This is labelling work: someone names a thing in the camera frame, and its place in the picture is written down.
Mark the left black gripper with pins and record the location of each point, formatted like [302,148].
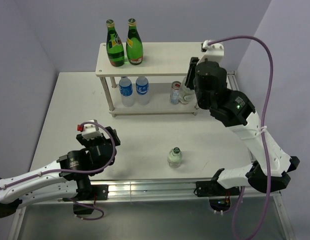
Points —
[87,143]

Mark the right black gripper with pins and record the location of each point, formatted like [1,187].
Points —
[191,72]

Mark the clear soda bottle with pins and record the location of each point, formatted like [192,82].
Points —
[174,158]
[185,95]

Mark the blue label water bottle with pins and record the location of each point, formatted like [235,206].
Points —
[126,91]
[142,89]

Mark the green glass bottle front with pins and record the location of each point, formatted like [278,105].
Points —
[134,45]

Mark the green glass bottle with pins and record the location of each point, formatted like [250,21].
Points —
[134,45]
[114,46]

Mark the clear soda bottle front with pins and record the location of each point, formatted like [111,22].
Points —
[174,158]

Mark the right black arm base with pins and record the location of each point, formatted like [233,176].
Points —
[219,197]

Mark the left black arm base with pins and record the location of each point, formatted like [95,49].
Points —
[82,210]

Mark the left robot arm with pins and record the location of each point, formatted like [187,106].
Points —
[67,178]

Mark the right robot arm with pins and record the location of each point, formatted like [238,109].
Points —
[237,113]

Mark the white two-tier shelf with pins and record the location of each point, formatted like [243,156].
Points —
[163,63]

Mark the light blue drink can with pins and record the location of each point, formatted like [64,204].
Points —
[174,93]

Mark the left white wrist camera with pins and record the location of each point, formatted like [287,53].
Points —
[89,131]

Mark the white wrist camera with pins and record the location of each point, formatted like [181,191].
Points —
[212,53]
[89,131]

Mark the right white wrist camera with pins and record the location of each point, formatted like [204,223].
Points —
[212,53]

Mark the aluminium right rail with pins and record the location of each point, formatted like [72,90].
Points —
[233,85]

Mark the aluminium rail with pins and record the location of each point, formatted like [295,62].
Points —
[233,85]
[119,191]

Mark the aluminium front rail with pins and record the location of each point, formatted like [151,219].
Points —
[119,191]

